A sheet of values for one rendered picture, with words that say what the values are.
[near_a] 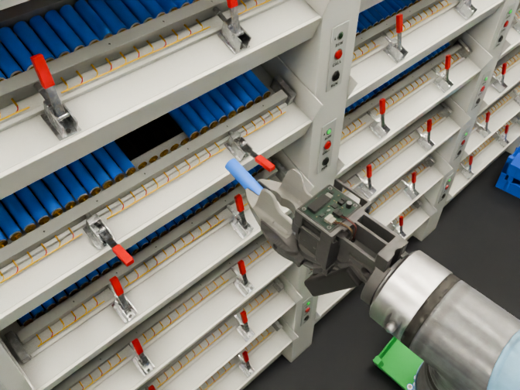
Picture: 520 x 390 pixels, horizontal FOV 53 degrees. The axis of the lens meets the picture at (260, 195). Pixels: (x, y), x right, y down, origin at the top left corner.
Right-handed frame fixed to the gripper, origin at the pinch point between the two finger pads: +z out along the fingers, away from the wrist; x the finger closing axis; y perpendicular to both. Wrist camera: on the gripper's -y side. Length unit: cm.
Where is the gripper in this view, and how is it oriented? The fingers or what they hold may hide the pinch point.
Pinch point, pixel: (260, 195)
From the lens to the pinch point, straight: 67.9
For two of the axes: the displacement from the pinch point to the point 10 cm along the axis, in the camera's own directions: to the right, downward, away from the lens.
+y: 0.3, -6.7, -7.4
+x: -7.1, 5.1, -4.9
